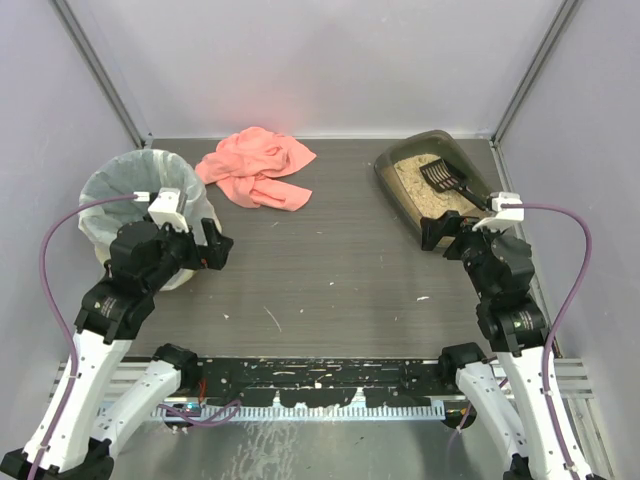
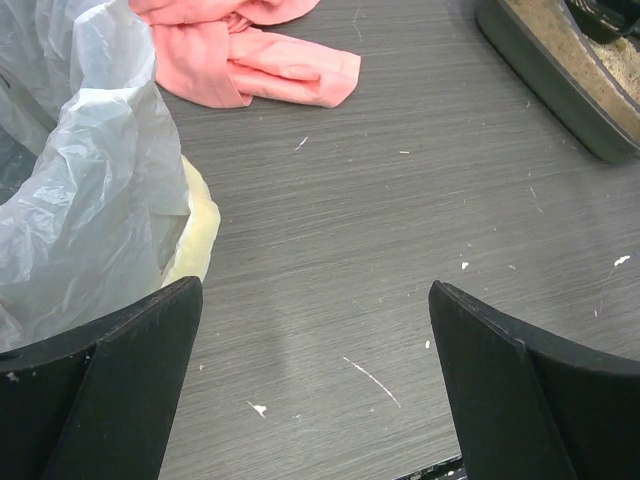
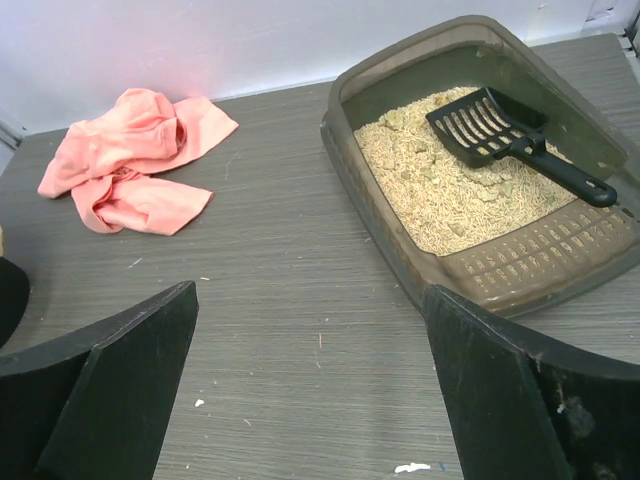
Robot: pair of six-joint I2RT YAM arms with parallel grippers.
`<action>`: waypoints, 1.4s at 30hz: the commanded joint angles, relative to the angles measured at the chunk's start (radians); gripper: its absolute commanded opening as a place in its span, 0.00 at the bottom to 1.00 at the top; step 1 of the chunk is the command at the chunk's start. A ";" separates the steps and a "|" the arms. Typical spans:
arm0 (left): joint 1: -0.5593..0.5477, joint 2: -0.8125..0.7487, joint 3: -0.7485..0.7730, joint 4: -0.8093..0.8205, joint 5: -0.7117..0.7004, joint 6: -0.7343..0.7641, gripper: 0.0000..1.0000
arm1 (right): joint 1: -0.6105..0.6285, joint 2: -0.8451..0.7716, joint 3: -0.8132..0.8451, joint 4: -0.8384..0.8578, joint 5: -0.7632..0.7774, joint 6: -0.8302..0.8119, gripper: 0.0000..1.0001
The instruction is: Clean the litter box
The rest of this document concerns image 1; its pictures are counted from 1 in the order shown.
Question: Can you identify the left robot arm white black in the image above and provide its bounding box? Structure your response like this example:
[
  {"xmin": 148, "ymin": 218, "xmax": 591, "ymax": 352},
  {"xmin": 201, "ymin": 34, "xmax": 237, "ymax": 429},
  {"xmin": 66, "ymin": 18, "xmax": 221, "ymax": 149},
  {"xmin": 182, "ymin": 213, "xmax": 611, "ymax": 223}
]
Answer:
[{"xmin": 1, "ymin": 218, "xmax": 234, "ymax": 479}]

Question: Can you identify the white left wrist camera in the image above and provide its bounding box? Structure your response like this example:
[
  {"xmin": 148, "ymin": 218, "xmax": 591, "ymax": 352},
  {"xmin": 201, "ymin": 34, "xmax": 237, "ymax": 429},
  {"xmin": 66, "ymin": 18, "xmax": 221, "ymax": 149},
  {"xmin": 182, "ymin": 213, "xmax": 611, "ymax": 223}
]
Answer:
[{"xmin": 147, "ymin": 188, "xmax": 189, "ymax": 233}]

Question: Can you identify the left aluminium frame post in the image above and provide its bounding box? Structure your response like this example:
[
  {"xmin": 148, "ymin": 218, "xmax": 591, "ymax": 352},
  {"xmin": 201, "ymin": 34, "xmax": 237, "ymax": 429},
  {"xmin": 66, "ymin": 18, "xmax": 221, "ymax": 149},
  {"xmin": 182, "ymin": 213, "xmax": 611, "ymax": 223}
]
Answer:
[{"xmin": 49, "ymin": 1, "xmax": 154, "ymax": 148}]

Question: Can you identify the trash bin with white liner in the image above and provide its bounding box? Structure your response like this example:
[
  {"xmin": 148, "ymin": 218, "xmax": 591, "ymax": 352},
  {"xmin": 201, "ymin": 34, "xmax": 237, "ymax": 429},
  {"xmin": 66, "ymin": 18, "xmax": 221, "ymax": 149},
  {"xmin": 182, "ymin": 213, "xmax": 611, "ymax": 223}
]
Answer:
[{"xmin": 78, "ymin": 149, "xmax": 222, "ymax": 264}]

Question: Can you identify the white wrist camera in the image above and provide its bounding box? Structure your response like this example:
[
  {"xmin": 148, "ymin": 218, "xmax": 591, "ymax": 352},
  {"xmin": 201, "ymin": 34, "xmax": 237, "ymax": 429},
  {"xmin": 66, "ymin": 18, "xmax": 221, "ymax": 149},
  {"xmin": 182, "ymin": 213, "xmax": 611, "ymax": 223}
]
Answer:
[
  {"xmin": 147, "ymin": 188, "xmax": 189, "ymax": 233},
  {"xmin": 472, "ymin": 192, "xmax": 524, "ymax": 232}
]

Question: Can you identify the purple camera cable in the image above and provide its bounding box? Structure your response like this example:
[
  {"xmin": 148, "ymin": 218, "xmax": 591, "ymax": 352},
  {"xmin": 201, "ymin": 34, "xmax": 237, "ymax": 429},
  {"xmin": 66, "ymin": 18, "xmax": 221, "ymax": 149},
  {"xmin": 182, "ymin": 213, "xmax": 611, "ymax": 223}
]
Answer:
[
  {"xmin": 499, "ymin": 202, "xmax": 594, "ymax": 471},
  {"xmin": 29, "ymin": 194, "xmax": 139, "ymax": 480}
]

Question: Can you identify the white slotted cable duct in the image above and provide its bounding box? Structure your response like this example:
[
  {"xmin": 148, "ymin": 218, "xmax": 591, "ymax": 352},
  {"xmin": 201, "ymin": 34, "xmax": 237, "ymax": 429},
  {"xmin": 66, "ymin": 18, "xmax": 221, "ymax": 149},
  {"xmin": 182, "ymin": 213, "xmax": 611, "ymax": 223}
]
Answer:
[{"xmin": 149, "ymin": 402, "xmax": 446, "ymax": 422}]

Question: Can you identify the pink cloth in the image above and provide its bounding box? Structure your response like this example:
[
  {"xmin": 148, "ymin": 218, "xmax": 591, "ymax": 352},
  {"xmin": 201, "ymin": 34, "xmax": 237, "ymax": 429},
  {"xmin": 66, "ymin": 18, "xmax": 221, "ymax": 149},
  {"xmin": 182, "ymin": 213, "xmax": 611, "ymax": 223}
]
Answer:
[{"xmin": 195, "ymin": 127, "xmax": 316, "ymax": 212}]

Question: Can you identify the aluminium frame post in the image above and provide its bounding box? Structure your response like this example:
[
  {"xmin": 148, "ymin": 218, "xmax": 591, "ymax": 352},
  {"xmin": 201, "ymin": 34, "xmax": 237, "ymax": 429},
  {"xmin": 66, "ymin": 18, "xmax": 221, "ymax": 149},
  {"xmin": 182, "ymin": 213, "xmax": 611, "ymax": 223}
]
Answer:
[
  {"xmin": 491, "ymin": 0, "xmax": 583, "ymax": 145},
  {"xmin": 49, "ymin": 1, "xmax": 154, "ymax": 148}
]

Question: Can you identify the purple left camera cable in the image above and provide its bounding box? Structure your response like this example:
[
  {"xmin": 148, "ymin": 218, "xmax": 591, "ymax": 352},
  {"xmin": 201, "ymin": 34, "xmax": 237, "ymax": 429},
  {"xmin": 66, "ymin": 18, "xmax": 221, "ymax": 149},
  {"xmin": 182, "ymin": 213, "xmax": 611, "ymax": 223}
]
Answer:
[{"xmin": 29, "ymin": 194, "xmax": 139, "ymax": 480}]

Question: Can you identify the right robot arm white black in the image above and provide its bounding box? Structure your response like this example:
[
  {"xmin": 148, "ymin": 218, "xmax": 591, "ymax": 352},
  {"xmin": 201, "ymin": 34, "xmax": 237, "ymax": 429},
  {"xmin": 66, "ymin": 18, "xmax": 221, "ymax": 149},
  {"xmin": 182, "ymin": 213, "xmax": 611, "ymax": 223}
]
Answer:
[{"xmin": 420, "ymin": 211, "xmax": 596, "ymax": 479}]

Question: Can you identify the right aluminium frame post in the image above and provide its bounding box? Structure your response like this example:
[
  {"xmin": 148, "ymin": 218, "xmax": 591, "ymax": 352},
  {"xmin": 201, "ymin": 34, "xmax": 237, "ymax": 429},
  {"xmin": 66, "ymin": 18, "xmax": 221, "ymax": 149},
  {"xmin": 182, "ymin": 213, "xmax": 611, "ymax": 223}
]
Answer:
[{"xmin": 491, "ymin": 0, "xmax": 583, "ymax": 145}]

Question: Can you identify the dark translucent litter box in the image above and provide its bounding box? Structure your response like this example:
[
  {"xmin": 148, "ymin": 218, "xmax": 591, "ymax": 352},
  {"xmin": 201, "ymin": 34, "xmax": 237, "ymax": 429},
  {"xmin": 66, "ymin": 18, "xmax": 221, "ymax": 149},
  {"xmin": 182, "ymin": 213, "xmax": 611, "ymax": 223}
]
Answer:
[{"xmin": 374, "ymin": 130, "xmax": 492, "ymax": 237}]

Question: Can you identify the black litter scoop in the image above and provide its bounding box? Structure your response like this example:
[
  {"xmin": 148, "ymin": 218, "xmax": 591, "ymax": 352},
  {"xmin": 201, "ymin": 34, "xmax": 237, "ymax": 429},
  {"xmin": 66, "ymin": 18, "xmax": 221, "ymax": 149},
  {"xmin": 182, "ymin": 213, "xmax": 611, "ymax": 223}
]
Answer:
[{"xmin": 419, "ymin": 158, "xmax": 488, "ymax": 211}]

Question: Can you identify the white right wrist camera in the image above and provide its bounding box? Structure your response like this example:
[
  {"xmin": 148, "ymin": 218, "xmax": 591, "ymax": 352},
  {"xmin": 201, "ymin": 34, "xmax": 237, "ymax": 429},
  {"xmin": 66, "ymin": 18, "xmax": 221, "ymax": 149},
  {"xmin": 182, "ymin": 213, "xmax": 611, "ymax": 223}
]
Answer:
[{"xmin": 472, "ymin": 192, "xmax": 524, "ymax": 232}]

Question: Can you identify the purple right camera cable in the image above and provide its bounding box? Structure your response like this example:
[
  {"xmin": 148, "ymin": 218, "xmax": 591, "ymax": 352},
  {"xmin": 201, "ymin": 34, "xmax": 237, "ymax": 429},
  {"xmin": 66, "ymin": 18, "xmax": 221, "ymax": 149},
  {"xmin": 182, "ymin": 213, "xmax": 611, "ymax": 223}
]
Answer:
[{"xmin": 499, "ymin": 202, "xmax": 594, "ymax": 471}]

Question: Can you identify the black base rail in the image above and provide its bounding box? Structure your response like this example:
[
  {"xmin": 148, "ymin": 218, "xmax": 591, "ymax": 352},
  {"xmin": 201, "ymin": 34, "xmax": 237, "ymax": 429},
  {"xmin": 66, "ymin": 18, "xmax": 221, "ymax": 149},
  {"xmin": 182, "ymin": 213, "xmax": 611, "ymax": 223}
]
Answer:
[{"xmin": 191, "ymin": 357, "xmax": 456, "ymax": 408}]

